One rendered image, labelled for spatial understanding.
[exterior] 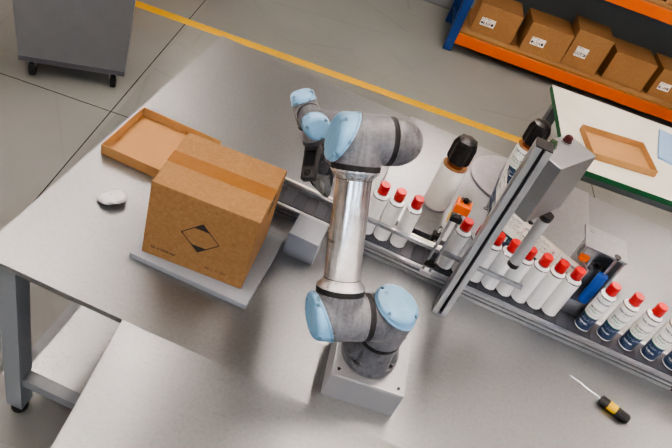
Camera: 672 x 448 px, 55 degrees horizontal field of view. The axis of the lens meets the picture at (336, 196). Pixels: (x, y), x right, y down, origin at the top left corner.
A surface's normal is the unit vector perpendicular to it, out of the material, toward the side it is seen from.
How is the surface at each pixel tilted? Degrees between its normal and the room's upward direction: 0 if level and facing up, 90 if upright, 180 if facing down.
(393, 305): 7
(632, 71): 90
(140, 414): 0
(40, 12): 94
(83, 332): 0
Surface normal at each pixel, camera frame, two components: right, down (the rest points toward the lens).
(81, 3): 0.13, 0.73
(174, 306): 0.29, -0.72
